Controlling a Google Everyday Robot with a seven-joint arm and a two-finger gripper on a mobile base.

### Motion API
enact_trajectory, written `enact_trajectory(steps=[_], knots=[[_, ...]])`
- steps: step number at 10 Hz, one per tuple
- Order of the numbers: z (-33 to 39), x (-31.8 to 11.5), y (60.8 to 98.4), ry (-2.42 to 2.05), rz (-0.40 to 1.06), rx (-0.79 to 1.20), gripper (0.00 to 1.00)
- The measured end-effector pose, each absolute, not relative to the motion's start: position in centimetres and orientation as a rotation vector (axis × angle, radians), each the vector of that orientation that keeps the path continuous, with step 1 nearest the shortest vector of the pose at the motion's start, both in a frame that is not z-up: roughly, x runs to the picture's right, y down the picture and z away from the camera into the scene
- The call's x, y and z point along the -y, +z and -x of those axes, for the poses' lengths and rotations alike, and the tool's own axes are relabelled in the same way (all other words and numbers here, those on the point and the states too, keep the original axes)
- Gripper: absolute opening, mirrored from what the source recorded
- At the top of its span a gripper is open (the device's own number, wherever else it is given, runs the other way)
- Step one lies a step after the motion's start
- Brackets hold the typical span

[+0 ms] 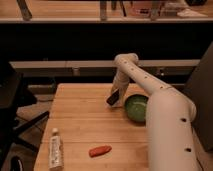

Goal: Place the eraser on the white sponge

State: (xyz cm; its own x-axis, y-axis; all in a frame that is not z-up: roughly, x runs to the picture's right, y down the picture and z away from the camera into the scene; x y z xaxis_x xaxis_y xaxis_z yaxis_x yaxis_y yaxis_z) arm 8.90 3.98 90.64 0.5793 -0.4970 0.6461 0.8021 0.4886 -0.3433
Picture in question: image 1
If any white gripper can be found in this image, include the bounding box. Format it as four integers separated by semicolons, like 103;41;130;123
106;76;130;107

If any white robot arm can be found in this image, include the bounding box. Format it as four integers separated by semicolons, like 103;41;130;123
107;53;199;171

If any green bowl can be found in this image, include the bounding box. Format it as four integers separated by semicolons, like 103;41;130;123
124;94;148;122

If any orange carrot toy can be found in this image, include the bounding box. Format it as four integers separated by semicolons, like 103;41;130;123
89;145;112;157

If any white tube bottle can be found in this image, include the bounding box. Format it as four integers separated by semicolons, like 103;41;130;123
49;128;63;171

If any black office chair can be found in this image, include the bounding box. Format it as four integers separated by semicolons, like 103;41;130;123
0;61;49;171

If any white cloth on shelf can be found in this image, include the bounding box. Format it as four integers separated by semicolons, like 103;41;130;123
177;9;205;18

